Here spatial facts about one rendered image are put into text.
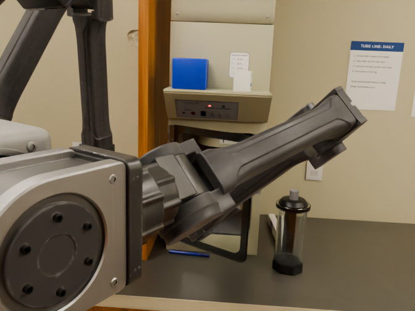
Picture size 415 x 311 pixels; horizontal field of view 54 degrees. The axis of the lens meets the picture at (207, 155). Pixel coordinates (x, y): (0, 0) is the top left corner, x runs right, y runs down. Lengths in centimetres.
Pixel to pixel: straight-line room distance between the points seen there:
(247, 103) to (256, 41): 21
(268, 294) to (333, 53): 101
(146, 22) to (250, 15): 32
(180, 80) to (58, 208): 93
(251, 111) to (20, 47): 68
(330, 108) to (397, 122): 121
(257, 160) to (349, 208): 140
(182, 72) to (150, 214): 86
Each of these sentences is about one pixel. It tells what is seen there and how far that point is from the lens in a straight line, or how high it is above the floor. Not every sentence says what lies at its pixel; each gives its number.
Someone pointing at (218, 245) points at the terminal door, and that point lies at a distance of 132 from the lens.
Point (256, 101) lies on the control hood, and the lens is 122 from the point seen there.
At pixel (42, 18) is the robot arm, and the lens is 88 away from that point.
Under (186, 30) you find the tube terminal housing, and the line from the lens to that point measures 132.
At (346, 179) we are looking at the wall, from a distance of 188.
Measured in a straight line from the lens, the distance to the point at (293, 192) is 130.
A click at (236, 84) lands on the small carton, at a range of 123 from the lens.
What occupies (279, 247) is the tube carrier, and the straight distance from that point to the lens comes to 134.
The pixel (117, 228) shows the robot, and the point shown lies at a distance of 36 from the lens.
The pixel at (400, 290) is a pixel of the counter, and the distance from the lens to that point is 142.
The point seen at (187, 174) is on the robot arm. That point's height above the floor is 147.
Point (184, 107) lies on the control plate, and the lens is 125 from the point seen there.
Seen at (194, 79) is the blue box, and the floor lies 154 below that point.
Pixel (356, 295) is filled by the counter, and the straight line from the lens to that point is 133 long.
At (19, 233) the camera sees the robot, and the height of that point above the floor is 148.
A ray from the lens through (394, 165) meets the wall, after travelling 193.
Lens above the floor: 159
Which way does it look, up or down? 13 degrees down
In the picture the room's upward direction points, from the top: 2 degrees clockwise
